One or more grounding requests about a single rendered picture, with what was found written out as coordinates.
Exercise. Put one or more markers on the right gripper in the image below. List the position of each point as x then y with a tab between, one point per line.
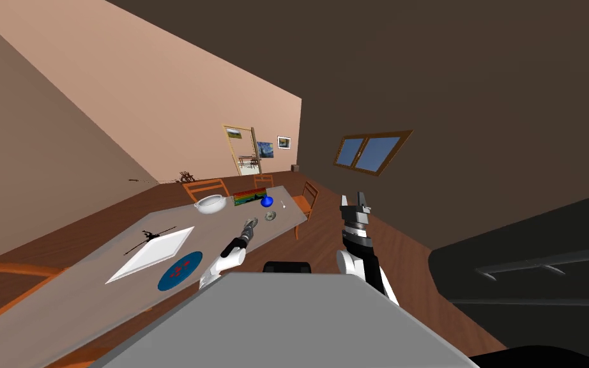
356	214

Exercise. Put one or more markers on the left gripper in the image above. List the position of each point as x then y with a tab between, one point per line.
251	224

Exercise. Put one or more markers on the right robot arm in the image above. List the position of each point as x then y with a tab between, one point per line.
363	258

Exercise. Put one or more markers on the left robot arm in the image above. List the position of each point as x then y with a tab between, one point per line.
223	265

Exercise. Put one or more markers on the small grey round dish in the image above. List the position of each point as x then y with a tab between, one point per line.
270	216

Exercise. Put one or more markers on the blue round vase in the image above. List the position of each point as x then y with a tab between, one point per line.
267	202

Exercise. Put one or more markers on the rainbow striped book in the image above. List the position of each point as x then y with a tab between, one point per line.
248	197

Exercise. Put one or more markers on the orange wooden chair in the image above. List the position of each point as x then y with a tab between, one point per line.
203	186
8	268
264	180
307	200

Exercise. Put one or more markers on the blue night sky painting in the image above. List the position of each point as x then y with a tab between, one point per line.
265	150

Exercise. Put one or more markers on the dark brown rocking chair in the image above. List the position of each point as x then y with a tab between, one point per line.
186	177

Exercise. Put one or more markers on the blue round plate red marks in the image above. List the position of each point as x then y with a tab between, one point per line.
182	271

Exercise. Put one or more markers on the white framed picture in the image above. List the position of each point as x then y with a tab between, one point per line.
284	142

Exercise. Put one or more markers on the green landscape picture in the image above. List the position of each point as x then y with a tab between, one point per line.
233	133

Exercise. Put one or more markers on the white square plate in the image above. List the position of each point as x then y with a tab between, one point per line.
154	250

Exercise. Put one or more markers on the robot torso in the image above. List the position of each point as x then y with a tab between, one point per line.
284	322

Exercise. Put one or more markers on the thin black utensil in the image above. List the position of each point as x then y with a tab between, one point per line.
149	236

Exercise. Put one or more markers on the grey table with orange edge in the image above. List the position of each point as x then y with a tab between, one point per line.
74	291

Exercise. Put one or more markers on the window with brown frame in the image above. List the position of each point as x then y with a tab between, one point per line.
371	152

